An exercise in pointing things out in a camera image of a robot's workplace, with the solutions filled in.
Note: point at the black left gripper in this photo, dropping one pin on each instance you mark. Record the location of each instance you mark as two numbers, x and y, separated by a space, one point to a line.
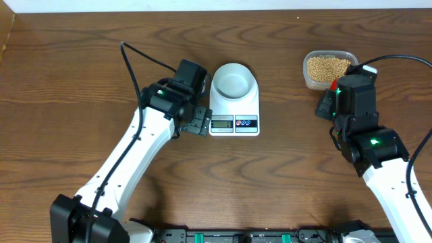
201 121

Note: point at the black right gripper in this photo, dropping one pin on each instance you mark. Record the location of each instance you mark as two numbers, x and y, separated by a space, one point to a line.
322 109

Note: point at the red plastic scoop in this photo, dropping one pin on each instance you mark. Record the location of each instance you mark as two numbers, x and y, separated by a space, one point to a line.
334 85

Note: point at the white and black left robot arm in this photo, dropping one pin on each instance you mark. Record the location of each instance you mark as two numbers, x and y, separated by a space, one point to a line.
96 212

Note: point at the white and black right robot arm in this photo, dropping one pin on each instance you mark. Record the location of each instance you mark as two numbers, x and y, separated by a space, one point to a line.
378 156

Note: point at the white digital kitchen scale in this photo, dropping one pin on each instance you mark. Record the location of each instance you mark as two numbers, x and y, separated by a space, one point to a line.
235 117

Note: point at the white bowl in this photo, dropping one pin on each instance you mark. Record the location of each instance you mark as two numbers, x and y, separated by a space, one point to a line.
234 81

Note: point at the pile of soybeans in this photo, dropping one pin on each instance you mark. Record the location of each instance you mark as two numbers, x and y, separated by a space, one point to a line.
322 69

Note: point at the clear plastic container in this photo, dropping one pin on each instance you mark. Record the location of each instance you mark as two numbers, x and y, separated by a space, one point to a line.
311 84

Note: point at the cardboard side panel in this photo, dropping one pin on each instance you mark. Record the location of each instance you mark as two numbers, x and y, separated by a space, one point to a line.
7 18

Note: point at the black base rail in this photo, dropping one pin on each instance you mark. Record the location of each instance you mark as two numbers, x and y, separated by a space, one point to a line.
213 236

